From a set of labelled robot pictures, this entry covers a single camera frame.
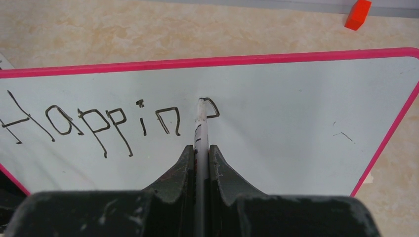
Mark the black marker without cap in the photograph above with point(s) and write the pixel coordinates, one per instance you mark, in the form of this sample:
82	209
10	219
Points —
201	146

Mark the orange toy block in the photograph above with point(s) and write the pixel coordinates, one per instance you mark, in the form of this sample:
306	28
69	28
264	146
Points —
358	14

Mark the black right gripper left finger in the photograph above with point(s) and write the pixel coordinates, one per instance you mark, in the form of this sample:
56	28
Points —
163	209

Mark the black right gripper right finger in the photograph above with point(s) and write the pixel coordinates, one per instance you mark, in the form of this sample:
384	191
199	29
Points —
238	209

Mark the pink framed whiteboard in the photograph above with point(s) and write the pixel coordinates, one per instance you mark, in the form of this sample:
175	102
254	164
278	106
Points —
306	124

